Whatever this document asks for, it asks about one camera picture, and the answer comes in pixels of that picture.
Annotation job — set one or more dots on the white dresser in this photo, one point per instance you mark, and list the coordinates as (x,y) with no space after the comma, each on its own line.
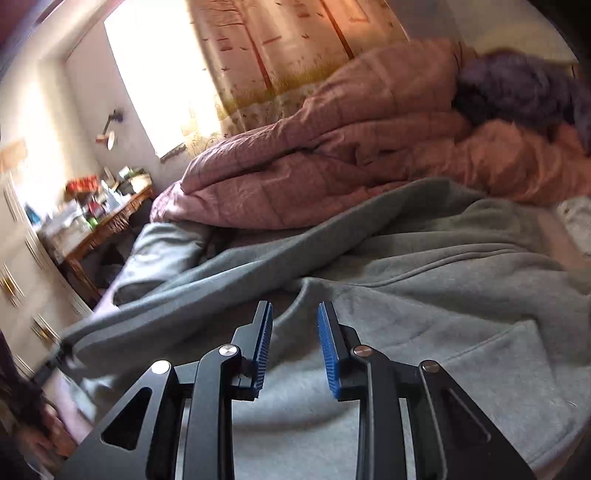
(23,286)

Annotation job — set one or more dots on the purple fuzzy blanket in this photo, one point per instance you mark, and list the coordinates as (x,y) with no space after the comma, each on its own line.
(508,87)

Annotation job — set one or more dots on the bright window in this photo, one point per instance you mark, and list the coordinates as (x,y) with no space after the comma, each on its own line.
(157,78)

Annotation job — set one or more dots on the light grey folded garment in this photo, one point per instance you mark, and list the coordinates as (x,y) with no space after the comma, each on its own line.
(161,249)

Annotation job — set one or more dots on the tree print curtain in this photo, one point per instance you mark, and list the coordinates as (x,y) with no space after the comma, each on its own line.
(277,55)

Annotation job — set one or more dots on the pink checked quilt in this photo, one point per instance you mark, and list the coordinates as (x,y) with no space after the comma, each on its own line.
(323,152)

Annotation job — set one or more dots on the carved wooden desk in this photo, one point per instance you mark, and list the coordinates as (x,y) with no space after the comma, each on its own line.
(111,221)

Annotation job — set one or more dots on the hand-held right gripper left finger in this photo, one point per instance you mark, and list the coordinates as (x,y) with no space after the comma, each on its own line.
(263,350)

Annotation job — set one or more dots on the grey sweat pants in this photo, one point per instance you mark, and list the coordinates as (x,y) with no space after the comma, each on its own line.
(415,286)

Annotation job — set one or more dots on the pink wall lamp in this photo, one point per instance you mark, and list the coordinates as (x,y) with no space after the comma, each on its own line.
(111,138)

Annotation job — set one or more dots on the stack of papers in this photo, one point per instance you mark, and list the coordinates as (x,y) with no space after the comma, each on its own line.
(64,226)

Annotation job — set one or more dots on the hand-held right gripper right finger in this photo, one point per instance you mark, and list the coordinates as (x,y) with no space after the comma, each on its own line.
(328,360)

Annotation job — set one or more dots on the red box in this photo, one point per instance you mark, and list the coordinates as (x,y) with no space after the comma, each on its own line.
(82,185)

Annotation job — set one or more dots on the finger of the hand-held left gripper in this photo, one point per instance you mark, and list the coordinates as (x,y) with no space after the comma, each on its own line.
(57,357)

